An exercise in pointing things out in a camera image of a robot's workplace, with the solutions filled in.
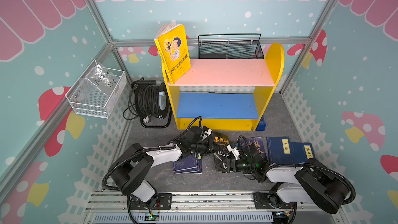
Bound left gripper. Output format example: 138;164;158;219
190;138;222;156

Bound black antler cover book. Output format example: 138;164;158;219
212;132;230;162

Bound yellow cartoon cover book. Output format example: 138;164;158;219
154;23;191;85

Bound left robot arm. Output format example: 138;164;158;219
101;116;215;207

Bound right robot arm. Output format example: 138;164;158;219
208;134;356;214

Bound dark blue thread-bound book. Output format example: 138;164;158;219
173;155;203;174

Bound old man cover book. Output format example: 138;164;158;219
238;136;266;160

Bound blue crate behind shelf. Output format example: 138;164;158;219
256;116;266;131

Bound yellow bookshelf pink blue shelves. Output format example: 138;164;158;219
163;43;285;131

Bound blue book yellow label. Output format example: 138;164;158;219
266;136;294;164

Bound dark blue book far right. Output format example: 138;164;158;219
290;142;315;164

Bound clear plastic bag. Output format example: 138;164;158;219
84;63;119;98

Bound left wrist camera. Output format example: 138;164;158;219
202;127;212;140

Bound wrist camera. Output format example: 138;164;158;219
202;127;212;140
227;145;242;161

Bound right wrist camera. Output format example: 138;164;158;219
227;145;242;161

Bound black cable reel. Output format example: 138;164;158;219
123;77;173;129

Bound black wire mesh basket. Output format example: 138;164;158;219
198;33;264;59

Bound white wire wall basket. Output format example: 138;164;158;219
65;60;127;119

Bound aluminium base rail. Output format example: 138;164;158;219
81;191;348;224

